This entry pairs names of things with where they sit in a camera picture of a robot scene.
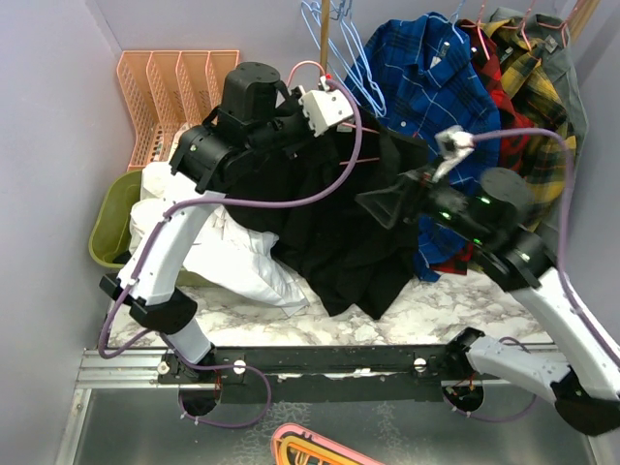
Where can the wooden clothes rack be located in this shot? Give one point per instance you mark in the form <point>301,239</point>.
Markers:
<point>323,34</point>

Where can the pink orange object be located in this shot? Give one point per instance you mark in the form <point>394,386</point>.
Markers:
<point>292,443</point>

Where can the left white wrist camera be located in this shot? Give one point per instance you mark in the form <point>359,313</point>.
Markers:
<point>325,109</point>

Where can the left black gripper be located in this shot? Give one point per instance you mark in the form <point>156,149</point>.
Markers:
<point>307,137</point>

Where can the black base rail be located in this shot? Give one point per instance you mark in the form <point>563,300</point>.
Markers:
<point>317,374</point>

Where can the blue plaid shirt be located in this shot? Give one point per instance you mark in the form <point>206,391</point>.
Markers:
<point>417,74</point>

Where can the grey shirt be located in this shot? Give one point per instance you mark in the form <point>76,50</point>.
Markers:
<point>558,64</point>

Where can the green plastic basket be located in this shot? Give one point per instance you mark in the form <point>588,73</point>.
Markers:
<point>108,244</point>

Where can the yellow plaid shirt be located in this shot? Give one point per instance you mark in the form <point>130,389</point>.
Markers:
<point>533,95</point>

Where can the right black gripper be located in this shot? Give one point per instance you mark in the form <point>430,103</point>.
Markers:
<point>384,203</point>

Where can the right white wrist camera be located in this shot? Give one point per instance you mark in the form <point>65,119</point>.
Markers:
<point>455,145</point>

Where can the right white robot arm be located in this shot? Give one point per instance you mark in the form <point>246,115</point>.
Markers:
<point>584,388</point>

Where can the blue wire hanger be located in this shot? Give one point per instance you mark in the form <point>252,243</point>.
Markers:
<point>455,24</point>
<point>349,63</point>

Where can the black shirt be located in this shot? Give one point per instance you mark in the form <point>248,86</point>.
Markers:
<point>345,255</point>

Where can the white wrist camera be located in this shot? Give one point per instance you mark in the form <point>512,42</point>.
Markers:
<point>325,109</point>
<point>455,145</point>

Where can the aluminium frame rail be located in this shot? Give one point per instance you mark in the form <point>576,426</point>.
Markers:
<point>134,369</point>

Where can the pink perforated file organizer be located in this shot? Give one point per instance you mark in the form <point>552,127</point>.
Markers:
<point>168,90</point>

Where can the red plaid shirt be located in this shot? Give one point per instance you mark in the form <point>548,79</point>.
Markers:
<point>504,111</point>

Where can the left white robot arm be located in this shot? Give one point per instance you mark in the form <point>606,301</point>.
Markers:
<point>259,118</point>

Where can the white shirt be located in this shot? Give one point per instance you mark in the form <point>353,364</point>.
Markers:
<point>224,253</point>

